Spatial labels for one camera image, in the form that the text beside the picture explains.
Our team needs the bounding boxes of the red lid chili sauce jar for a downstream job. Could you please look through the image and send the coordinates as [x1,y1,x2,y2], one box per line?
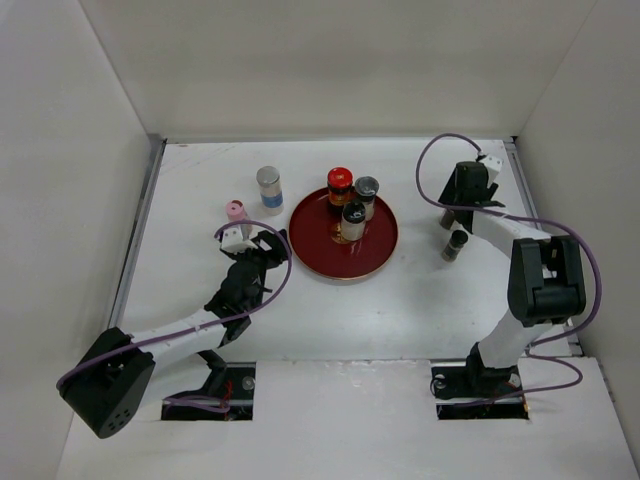
[327,167,354,215]

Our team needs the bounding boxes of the pink lid spice bottle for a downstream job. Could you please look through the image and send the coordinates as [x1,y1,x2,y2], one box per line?
[225,200,249,225]

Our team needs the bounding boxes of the right metal frame rail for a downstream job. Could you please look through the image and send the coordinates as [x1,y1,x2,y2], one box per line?
[503,135,584,356]

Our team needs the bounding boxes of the black lid pepper shaker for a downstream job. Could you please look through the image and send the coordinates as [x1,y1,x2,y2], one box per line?
[441,230,469,262]

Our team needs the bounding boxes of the red round tray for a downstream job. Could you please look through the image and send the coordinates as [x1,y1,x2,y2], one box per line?
[288,189,399,280]

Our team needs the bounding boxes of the white lid spice jar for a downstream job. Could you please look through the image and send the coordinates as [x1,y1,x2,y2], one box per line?
[439,210,455,230]

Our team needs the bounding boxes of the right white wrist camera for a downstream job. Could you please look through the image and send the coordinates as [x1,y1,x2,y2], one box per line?
[476,155,504,178]

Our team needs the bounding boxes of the clear lid white shaker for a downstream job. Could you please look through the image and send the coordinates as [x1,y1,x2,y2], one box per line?
[354,176,379,221]

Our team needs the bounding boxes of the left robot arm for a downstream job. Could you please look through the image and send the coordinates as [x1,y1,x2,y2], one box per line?
[56,221,293,439]

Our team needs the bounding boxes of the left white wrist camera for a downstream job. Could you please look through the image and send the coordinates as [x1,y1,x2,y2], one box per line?
[219,226,257,254]

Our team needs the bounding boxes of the left metal frame rail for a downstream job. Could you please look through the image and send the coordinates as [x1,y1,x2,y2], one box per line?
[106,133,167,328]

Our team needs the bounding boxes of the silver lid blue label bottle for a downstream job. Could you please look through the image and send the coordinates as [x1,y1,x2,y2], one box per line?
[256,166,284,216]

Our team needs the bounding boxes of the black knob white grinder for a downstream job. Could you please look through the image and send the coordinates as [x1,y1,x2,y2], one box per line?
[341,200,366,242]

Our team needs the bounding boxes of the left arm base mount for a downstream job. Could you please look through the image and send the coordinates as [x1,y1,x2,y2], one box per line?
[160,350,257,422]

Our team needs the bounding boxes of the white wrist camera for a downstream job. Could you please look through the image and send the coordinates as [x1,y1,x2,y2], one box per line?
[476,155,504,178]
[219,226,257,254]

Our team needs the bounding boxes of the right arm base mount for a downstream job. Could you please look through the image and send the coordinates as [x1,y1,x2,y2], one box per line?
[430,365,529,420]

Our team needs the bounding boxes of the metal frame rail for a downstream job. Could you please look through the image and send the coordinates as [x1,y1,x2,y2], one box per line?
[106,133,167,328]
[503,135,584,356]

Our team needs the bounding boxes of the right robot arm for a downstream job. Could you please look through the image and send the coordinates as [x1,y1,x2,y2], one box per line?
[431,156,586,400]

